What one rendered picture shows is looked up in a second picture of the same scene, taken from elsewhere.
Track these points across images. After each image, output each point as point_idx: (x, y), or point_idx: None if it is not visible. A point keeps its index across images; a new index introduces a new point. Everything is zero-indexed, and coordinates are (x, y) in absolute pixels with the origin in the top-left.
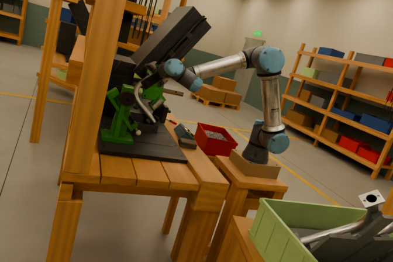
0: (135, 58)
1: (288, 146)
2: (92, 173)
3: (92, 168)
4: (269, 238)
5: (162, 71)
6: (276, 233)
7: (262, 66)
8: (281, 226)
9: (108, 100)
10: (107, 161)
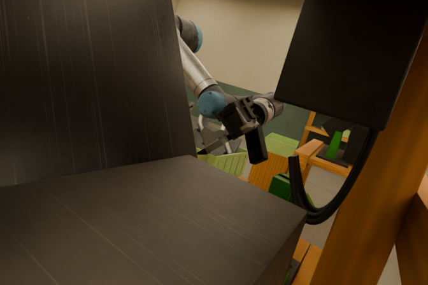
0: (105, 146)
1: None
2: (320, 249)
3: (318, 254)
4: (223, 169)
5: (276, 116)
6: (227, 162)
7: (196, 50)
8: (230, 156)
9: None
10: (293, 254)
